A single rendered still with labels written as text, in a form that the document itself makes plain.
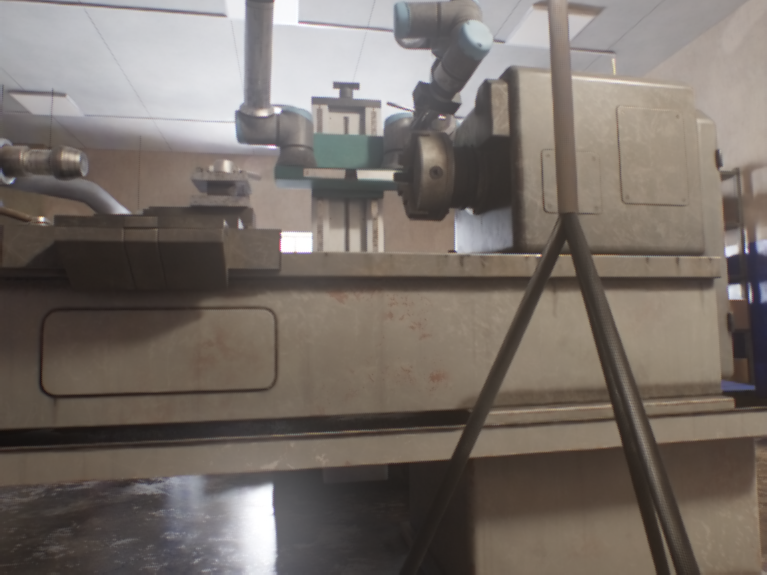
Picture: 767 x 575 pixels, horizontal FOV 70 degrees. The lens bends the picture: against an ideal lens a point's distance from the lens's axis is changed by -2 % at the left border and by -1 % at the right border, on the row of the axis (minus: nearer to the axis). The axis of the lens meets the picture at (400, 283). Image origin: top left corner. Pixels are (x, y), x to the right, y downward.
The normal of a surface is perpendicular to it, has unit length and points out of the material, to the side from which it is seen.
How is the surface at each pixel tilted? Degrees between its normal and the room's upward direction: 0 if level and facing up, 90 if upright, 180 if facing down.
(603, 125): 90
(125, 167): 90
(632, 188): 90
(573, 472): 90
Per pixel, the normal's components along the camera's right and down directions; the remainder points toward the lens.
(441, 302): 0.20, -0.09
